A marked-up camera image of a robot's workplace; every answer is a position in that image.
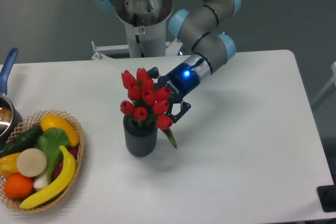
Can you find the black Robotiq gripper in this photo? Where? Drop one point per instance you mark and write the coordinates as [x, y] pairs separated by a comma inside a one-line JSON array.
[[181, 80]]

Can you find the red tulip bouquet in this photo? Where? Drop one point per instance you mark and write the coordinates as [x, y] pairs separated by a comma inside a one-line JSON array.
[[147, 103]]

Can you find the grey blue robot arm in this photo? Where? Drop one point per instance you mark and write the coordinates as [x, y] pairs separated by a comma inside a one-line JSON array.
[[193, 30]]

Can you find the dark grey ribbed vase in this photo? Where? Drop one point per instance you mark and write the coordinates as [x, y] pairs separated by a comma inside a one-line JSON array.
[[140, 142]]

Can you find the purple red vegetable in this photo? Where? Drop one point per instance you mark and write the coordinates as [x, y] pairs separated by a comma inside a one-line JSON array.
[[58, 169]]

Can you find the yellow squash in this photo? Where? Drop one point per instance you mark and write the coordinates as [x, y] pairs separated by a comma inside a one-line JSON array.
[[55, 121]]

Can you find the green bok choy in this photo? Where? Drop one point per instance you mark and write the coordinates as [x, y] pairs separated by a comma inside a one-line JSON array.
[[49, 143]]

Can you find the yellow banana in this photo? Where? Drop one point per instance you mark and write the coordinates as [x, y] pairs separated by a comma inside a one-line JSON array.
[[57, 186]]

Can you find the green cucumber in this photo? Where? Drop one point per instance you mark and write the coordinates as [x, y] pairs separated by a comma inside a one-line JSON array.
[[22, 142]]

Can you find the beige round disc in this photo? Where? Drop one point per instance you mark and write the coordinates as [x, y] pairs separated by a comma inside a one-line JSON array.
[[31, 162]]

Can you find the white furniture leg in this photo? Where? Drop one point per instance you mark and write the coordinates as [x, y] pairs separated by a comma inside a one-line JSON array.
[[325, 91]]

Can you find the yellow bell pepper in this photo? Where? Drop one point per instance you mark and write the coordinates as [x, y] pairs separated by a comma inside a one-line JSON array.
[[8, 165]]

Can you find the orange fruit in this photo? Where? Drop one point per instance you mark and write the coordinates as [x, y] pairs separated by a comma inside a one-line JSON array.
[[18, 186]]

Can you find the black device at edge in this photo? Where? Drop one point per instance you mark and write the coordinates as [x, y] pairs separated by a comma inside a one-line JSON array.
[[327, 197]]

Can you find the woven wicker basket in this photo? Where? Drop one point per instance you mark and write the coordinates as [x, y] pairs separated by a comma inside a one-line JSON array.
[[23, 126]]

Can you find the white metal base frame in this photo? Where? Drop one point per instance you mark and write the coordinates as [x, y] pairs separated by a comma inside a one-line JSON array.
[[172, 48]]

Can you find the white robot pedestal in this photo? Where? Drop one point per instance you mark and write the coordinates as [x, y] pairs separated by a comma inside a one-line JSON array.
[[145, 26]]

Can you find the blue handled saucepan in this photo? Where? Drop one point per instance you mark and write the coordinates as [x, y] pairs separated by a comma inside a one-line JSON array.
[[10, 117]]

